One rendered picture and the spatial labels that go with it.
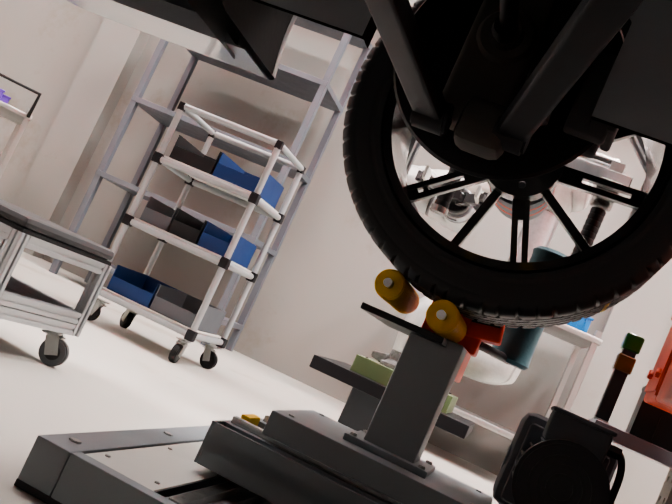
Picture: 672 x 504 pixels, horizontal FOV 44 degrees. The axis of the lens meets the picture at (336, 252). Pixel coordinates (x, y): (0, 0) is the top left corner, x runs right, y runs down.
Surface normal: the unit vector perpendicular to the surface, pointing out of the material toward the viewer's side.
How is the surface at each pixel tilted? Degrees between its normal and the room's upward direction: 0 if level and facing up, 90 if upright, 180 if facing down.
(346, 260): 90
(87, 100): 90
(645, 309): 90
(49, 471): 90
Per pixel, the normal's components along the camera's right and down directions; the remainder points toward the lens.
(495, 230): -0.19, -0.18
